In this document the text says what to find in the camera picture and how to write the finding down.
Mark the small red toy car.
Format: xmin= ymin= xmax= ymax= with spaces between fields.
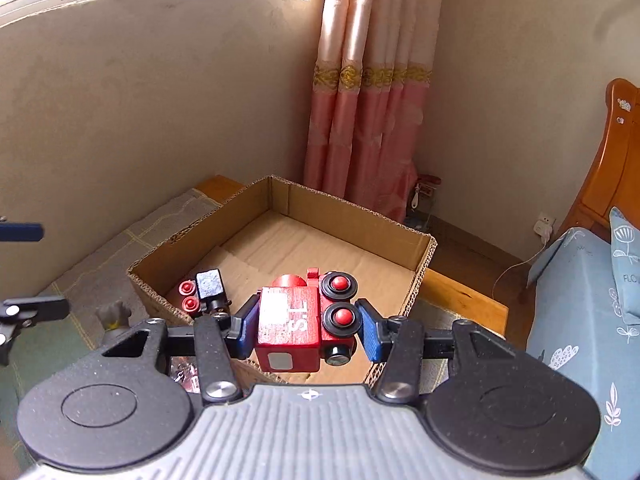
xmin=178 ymin=268 xmax=231 ymax=318

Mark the grey checked blanket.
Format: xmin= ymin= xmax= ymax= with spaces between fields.
xmin=1 ymin=188 xmax=220 ymax=479

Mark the grey animal figurine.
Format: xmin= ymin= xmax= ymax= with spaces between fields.
xmin=96 ymin=300 xmax=131 ymax=332

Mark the cardboard box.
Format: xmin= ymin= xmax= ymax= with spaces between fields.
xmin=126 ymin=174 xmax=438 ymax=390

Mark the clutter behind curtain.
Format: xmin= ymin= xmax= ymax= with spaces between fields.
xmin=404 ymin=174 xmax=442 ymax=233

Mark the blue floral bed sheet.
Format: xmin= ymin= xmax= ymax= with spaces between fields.
xmin=526 ymin=228 xmax=639 ymax=479

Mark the pink curtain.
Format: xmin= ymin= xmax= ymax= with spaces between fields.
xmin=304 ymin=0 xmax=442 ymax=221

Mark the blue floral pillow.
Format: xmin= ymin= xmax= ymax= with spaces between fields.
xmin=610 ymin=207 xmax=640 ymax=325

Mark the wooden bed headboard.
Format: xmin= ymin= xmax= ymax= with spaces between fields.
xmin=556 ymin=78 xmax=640 ymax=240

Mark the white charger cable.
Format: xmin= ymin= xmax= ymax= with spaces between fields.
xmin=490 ymin=238 xmax=549 ymax=302

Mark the white wall charger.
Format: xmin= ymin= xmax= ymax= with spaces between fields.
xmin=533 ymin=214 xmax=554 ymax=245

